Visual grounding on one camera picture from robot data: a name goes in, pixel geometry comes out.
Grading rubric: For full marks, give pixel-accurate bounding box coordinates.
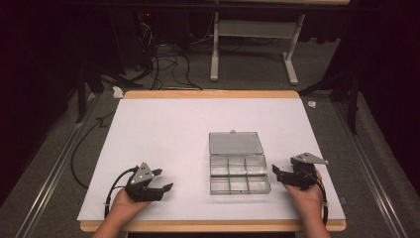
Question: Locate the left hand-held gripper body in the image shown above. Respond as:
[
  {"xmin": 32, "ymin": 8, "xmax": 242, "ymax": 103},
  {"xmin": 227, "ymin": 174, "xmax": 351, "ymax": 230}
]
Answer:
[{"xmin": 124, "ymin": 162, "xmax": 165, "ymax": 203}]

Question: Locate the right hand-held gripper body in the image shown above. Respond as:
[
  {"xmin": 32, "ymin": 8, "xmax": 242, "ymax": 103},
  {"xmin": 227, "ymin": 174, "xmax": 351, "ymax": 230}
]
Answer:
[{"xmin": 286, "ymin": 152, "xmax": 330, "ymax": 191}]

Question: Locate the person's left hand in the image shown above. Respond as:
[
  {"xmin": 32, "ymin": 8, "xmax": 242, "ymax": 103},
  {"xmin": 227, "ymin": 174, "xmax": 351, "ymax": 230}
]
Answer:
[{"xmin": 110, "ymin": 189, "xmax": 152, "ymax": 220}]

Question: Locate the person's right hand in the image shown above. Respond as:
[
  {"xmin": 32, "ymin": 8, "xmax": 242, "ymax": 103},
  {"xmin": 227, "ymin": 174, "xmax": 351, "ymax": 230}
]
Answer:
[{"xmin": 282, "ymin": 168, "xmax": 325, "ymax": 214}]

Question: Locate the white table sheet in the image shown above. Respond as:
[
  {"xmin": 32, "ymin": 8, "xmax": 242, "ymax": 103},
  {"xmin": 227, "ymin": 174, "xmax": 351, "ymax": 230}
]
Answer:
[{"xmin": 76, "ymin": 97, "xmax": 347, "ymax": 222}]

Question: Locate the clear plastic compartment box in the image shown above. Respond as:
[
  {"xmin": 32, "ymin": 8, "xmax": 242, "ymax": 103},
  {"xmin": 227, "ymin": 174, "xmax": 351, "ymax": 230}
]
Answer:
[{"xmin": 208, "ymin": 129, "xmax": 272, "ymax": 196}]

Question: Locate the black metal stand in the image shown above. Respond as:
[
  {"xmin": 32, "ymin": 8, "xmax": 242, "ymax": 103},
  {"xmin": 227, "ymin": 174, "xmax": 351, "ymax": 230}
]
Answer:
[
  {"xmin": 74, "ymin": 62, "xmax": 145, "ymax": 124},
  {"xmin": 298, "ymin": 70, "xmax": 361, "ymax": 136}
]

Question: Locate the dark computer tower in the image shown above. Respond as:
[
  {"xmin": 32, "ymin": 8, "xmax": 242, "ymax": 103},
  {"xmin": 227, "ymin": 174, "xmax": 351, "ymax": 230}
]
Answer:
[{"xmin": 110, "ymin": 9, "xmax": 157, "ymax": 75}]

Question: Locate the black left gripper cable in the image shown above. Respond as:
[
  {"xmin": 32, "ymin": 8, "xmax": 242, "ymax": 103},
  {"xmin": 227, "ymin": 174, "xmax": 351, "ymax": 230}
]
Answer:
[{"xmin": 103, "ymin": 166, "xmax": 140, "ymax": 220}]

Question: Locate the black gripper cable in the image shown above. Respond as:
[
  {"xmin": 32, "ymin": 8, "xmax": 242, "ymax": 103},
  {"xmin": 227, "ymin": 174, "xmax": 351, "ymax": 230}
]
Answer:
[
  {"xmin": 103, "ymin": 166, "xmax": 140, "ymax": 220},
  {"xmin": 305, "ymin": 168, "xmax": 330, "ymax": 227}
]

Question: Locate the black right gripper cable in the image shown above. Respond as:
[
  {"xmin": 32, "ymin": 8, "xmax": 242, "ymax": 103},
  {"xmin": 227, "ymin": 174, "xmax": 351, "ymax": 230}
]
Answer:
[{"xmin": 305, "ymin": 168, "xmax": 330, "ymax": 227}]

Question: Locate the metal floor rail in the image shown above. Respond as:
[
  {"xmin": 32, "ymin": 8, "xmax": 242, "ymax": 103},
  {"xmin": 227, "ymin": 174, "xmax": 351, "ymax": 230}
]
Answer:
[
  {"xmin": 333, "ymin": 100, "xmax": 409, "ymax": 238},
  {"xmin": 14, "ymin": 95, "xmax": 100, "ymax": 238}
]

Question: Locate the black floor cable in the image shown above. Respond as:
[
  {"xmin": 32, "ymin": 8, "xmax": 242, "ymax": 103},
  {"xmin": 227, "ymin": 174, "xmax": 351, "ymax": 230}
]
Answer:
[{"xmin": 69, "ymin": 112, "xmax": 117, "ymax": 191}]

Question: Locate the tangle of black floor cables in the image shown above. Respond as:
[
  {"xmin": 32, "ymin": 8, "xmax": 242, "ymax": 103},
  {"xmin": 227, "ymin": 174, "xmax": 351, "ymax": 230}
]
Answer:
[{"xmin": 133, "ymin": 13, "xmax": 219, "ymax": 91}]

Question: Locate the white metal desk frame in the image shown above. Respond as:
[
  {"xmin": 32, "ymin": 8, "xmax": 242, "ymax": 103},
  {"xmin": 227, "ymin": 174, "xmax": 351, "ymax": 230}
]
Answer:
[{"xmin": 209, "ymin": 11, "xmax": 306, "ymax": 86}]

